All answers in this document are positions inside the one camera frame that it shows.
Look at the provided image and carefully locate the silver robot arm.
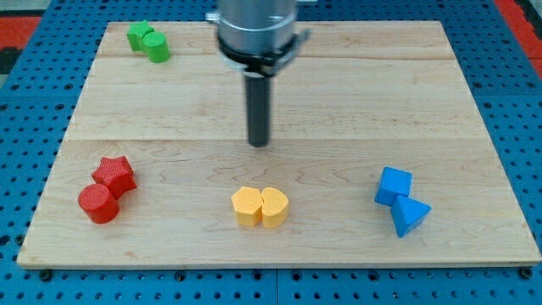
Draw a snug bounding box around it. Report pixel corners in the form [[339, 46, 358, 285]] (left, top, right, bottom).
[[205, 0, 311, 78]]

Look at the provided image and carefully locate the yellow hexagon block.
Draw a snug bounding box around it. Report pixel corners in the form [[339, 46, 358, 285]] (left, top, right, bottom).
[[231, 186, 263, 227]]

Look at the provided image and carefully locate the yellow heart block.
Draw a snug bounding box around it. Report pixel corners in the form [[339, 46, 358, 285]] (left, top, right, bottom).
[[262, 187, 290, 229]]

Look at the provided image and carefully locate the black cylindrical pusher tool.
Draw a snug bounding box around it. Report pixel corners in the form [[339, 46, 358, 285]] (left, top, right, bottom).
[[244, 76, 271, 147]]

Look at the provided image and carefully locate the wooden board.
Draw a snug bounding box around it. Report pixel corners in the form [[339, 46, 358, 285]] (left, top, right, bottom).
[[17, 21, 541, 270]]

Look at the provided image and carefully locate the blue cube block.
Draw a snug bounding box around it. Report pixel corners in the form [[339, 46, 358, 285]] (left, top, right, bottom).
[[374, 167, 412, 207]]

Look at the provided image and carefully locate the blue triangle block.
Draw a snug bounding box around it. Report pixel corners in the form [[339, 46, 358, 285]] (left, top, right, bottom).
[[390, 195, 432, 238]]

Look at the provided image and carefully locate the red star block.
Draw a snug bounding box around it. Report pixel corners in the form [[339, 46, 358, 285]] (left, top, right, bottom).
[[91, 156, 137, 199]]

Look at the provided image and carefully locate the green cylinder block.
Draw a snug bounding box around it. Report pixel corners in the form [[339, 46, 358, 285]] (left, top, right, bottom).
[[142, 31, 170, 63]]

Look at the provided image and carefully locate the green star block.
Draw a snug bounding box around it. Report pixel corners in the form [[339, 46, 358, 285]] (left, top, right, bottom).
[[126, 20, 154, 51]]

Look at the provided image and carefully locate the red cylinder block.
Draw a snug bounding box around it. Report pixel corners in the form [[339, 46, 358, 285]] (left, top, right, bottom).
[[78, 184, 119, 224]]

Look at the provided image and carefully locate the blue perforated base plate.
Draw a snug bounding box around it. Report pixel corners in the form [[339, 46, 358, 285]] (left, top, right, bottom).
[[1, 0, 541, 304]]

